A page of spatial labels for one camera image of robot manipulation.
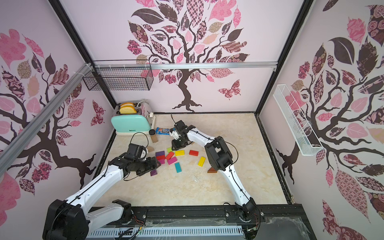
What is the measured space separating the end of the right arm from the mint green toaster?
0.21 meters

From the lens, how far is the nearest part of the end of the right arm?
0.79 metres

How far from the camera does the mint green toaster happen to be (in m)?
1.00
